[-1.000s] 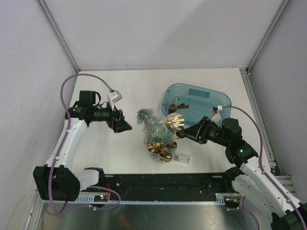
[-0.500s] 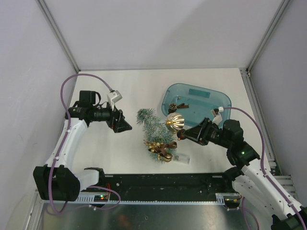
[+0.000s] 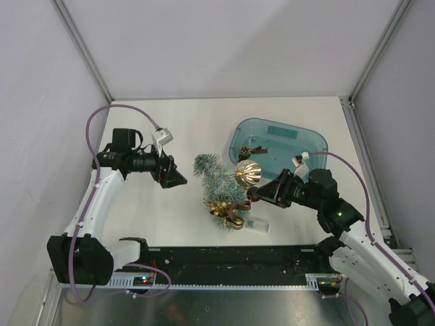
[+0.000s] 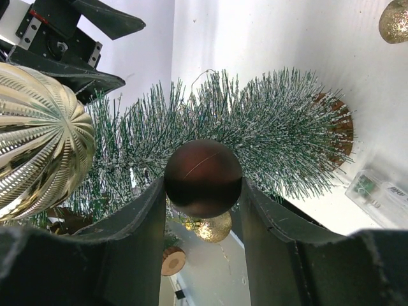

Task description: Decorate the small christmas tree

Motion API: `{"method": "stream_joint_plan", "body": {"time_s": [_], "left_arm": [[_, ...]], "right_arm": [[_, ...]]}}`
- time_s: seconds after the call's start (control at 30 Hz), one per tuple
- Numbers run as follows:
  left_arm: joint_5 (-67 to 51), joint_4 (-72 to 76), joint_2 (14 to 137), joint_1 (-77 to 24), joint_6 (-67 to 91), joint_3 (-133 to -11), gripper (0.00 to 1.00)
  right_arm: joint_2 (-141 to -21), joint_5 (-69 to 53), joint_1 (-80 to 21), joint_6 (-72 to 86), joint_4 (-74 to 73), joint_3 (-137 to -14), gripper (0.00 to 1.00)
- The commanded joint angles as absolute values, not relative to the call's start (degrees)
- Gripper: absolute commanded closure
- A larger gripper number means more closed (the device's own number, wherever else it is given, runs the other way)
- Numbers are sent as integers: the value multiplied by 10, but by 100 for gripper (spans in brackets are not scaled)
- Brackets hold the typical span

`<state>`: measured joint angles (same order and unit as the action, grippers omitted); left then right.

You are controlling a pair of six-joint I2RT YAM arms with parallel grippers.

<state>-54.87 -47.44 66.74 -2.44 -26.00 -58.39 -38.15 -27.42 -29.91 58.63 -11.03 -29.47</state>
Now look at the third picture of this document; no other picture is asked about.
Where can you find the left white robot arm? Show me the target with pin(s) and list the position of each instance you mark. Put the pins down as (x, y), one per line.
(78, 255)

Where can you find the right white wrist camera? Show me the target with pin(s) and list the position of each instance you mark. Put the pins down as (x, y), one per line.
(299, 162)

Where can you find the dark brown ball ornament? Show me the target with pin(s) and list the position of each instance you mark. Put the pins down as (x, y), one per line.
(252, 195)

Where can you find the dark brown ornament piece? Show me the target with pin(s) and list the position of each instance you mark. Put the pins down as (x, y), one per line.
(259, 150)

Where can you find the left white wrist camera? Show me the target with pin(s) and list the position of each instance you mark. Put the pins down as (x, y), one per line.
(160, 138)

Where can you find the small pine cone ornament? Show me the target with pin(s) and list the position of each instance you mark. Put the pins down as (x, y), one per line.
(245, 151)

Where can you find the aluminium corner post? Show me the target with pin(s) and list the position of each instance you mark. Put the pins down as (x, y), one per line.
(71, 28)
(388, 34)

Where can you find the gold striped bauble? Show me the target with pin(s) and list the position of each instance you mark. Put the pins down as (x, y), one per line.
(247, 173)

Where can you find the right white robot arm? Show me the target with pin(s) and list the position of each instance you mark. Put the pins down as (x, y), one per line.
(352, 250)

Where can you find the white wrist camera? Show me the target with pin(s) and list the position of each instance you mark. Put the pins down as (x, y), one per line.
(299, 162)
(160, 138)

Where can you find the teal plastic container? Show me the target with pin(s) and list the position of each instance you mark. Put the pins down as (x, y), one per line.
(282, 142)

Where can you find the grey slotted cable duct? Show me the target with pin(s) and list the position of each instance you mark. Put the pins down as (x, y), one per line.
(309, 282)

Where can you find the right aluminium corner post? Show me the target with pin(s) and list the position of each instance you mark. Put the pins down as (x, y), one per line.
(388, 34)

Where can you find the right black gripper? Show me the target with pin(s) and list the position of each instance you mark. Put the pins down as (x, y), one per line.
(276, 191)

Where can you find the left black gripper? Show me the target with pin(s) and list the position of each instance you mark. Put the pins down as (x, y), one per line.
(170, 176)

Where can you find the left aluminium corner post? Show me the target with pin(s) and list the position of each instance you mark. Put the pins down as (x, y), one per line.
(71, 28)

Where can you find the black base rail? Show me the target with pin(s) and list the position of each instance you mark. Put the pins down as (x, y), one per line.
(268, 265)

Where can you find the small frosted christmas tree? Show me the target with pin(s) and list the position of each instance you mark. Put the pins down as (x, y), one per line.
(218, 184)

